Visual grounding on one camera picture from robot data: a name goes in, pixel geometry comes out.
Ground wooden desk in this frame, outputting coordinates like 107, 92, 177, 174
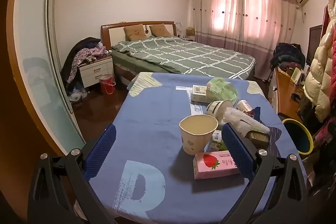
273, 67, 307, 122

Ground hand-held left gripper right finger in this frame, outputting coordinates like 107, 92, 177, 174
222, 123, 307, 224

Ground white plastic bottle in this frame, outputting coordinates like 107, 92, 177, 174
236, 99, 254, 115

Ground green checked duvet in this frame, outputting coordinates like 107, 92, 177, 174
112, 37, 256, 75

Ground brown pillow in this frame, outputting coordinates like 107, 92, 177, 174
124, 25, 147, 41
149, 24, 172, 38

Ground paper cup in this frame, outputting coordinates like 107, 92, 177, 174
179, 114, 219, 156

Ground pile of dark clothes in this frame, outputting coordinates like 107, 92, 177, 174
270, 42, 306, 72

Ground wooden bed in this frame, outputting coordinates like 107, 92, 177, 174
101, 21, 256, 80

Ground small green drink carton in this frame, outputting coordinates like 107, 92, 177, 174
206, 130, 229, 152

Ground pink strawberry milk carton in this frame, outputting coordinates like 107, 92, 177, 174
193, 151, 240, 180

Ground pink floral scarf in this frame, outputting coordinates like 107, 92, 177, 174
314, 109, 336, 153

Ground pile of clothes on nightstand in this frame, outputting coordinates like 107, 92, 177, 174
61, 37, 107, 90

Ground white yogurt cup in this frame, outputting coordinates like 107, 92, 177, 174
205, 99, 233, 119

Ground cream puffer jacket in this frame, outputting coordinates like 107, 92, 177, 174
303, 30, 336, 122

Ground yellow rimmed trash bin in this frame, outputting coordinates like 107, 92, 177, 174
282, 118, 314, 155

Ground sliding wardrobe door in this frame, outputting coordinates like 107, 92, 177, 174
13, 0, 87, 151

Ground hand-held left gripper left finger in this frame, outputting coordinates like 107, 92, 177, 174
28, 124, 117, 224

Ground white nightstand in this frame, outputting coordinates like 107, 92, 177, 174
79, 55, 114, 88

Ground green wet wipes packet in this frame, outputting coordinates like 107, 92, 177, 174
206, 77, 239, 104

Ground white scrub brush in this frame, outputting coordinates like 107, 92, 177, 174
223, 107, 271, 134

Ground red bucket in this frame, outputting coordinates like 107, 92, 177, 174
99, 74, 116, 94

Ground beige cardboard box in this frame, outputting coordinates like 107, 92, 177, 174
191, 84, 210, 104

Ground pink and white curtains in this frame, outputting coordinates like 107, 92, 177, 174
190, 0, 298, 56

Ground plastic bags on floor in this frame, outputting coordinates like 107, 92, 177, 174
69, 88, 88, 102

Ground black television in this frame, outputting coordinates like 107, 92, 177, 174
306, 25, 323, 67

